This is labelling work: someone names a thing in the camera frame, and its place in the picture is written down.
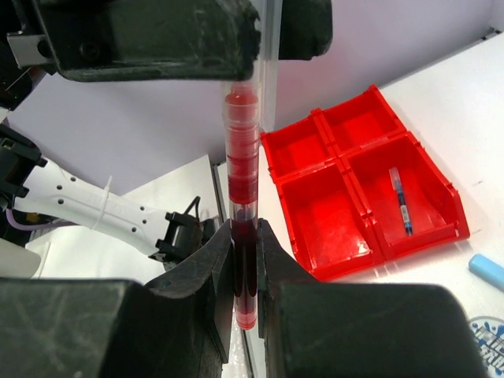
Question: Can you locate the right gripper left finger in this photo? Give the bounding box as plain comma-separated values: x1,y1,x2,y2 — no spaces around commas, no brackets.
1,224,233,377

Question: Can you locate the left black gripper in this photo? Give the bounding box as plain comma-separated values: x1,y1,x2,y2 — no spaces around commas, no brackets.
1,1,56,110

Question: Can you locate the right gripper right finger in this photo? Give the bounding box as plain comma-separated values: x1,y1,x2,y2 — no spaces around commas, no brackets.
256,220,486,377

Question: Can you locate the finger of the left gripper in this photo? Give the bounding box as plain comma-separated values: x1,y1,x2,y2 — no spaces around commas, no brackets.
279,0,333,61
33,1,261,82

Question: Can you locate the red gel pen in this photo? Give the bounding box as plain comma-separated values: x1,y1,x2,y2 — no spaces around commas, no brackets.
223,82,259,330

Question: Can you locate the blue gel pen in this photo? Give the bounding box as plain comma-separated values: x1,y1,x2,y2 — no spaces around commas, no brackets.
389,167,413,236

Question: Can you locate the blue white putty jar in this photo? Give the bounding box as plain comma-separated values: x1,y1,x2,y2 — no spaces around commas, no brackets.
469,316,504,377

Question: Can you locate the blue glue stick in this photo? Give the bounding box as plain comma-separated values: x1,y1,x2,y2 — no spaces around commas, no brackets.
468,254,504,292

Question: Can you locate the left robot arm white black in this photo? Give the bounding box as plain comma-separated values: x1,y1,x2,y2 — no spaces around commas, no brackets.
1,1,333,267

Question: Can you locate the red compartment storage bin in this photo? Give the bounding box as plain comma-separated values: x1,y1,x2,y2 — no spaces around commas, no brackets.
261,86,470,281

